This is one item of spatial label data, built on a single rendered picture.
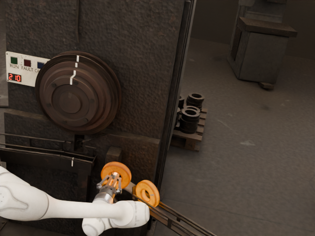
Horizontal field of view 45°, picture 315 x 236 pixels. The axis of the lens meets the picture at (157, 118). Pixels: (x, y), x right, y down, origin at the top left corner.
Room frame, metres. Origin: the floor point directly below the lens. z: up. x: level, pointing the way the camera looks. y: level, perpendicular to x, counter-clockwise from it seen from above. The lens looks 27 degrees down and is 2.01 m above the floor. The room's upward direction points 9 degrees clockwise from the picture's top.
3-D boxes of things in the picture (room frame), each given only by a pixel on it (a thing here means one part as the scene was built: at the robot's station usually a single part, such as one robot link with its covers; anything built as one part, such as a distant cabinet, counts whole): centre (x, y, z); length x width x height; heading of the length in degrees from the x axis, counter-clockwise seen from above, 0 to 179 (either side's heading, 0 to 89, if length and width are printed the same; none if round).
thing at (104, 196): (1.39, 0.19, 0.83); 0.09 x 0.06 x 0.09; 85
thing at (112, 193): (1.46, 0.18, 0.84); 0.09 x 0.08 x 0.07; 175
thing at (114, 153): (1.90, 0.22, 0.68); 0.11 x 0.08 x 0.24; 175
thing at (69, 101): (1.81, 0.46, 1.11); 0.28 x 0.06 x 0.28; 85
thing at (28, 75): (2.05, 0.78, 1.15); 0.26 x 0.02 x 0.18; 85
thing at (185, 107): (3.85, 0.07, 0.22); 1.20 x 0.81 x 0.44; 83
